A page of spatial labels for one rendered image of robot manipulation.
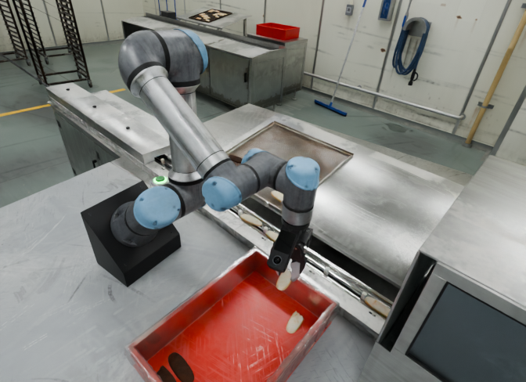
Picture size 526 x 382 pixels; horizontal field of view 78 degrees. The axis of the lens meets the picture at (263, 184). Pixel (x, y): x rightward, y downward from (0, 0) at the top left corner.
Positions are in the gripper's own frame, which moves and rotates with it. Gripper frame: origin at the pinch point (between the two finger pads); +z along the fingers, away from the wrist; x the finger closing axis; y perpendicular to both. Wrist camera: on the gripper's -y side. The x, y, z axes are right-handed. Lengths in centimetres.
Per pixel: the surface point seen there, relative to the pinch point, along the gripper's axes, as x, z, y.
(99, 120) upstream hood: 139, 7, 55
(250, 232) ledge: 23.4, 13.1, 22.8
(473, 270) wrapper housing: -34.8, -31.1, -8.0
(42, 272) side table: 75, 17, -25
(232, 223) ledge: 32.0, 13.1, 23.9
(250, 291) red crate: 11.6, 16.8, 2.5
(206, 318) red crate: 18.4, 16.9, -12.5
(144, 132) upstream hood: 107, 7, 56
